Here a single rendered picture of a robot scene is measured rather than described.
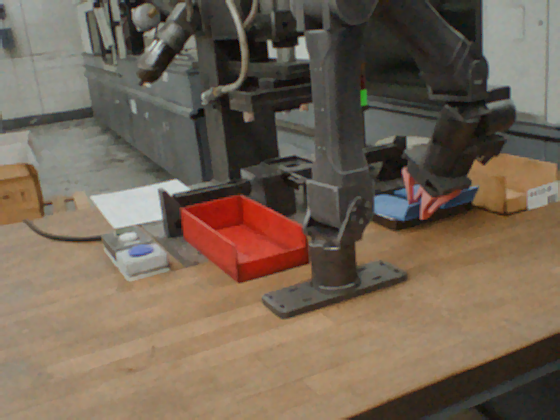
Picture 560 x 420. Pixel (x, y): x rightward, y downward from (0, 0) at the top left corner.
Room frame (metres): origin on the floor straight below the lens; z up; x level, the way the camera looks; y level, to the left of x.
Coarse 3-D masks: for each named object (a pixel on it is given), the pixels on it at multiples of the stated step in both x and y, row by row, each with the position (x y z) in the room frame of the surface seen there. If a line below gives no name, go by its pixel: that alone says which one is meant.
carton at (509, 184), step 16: (496, 160) 1.23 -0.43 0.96; (512, 160) 1.19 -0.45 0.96; (528, 160) 1.16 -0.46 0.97; (480, 176) 1.11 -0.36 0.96; (496, 176) 1.07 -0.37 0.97; (512, 176) 1.19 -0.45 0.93; (528, 176) 1.16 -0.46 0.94; (544, 176) 1.12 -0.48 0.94; (480, 192) 1.11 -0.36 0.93; (496, 192) 1.07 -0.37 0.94; (512, 192) 1.17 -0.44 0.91; (528, 192) 1.08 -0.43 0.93; (544, 192) 1.10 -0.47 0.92; (480, 208) 1.11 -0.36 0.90; (496, 208) 1.07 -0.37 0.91; (512, 208) 1.06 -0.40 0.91; (528, 208) 1.08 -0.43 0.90
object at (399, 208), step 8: (376, 200) 1.15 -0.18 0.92; (384, 200) 1.15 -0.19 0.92; (392, 200) 1.14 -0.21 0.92; (400, 200) 1.14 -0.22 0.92; (376, 208) 1.10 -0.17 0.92; (384, 208) 1.10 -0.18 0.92; (392, 208) 1.09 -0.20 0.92; (400, 208) 1.09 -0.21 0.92; (408, 208) 1.02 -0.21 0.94; (416, 208) 1.03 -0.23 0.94; (400, 216) 1.04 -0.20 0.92; (408, 216) 1.03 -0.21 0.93; (416, 216) 1.04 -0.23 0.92
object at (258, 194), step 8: (304, 176) 1.21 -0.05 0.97; (312, 176) 1.21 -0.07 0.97; (256, 184) 1.19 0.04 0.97; (264, 184) 1.17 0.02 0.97; (272, 184) 1.18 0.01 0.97; (280, 184) 1.19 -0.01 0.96; (256, 192) 1.20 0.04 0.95; (264, 192) 1.17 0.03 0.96; (272, 192) 1.18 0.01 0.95; (280, 192) 1.18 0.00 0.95; (288, 192) 1.19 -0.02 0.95; (304, 192) 1.31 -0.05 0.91; (256, 200) 1.20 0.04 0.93; (264, 200) 1.17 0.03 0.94; (272, 200) 1.18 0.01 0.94; (280, 200) 1.18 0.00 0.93; (288, 200) 1.19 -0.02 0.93; (272, 208) 1.18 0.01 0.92; (280, 208) 1.18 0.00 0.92; (288, 208) 1.19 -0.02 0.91
